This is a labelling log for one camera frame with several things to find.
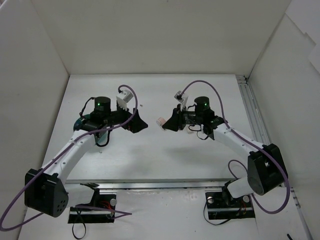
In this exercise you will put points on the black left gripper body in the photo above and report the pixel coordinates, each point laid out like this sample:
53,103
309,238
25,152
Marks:
130,120

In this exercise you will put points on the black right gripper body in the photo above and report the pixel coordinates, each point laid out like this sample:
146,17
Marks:
179,120

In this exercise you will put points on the white boxed eraser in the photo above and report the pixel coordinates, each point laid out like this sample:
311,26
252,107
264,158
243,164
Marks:
187,130

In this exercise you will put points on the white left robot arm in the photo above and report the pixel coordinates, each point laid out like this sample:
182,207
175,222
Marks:
47,190

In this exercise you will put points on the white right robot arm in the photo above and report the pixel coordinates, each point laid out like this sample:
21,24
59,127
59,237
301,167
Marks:
265,165

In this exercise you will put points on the teal round pen holder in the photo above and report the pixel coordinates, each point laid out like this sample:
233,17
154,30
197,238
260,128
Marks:
80,121

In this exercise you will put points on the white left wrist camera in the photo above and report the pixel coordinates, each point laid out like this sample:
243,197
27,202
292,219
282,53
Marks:
123,98

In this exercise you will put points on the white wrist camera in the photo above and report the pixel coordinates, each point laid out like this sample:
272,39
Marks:
182,99
123,98

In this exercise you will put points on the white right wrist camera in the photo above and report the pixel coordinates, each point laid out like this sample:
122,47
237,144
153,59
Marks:
182,99

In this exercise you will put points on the aluminium right side rail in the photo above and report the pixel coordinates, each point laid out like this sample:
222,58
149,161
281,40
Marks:
256,122

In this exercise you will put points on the aluminium rail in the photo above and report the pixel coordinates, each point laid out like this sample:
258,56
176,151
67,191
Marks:
256,122
152,184

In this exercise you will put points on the aluminium front rail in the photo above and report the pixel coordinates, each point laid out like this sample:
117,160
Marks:
152,184

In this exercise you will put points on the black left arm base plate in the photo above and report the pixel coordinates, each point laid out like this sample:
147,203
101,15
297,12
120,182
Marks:
94,216

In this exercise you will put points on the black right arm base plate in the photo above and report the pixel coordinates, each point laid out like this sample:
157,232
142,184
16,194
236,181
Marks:
217,209

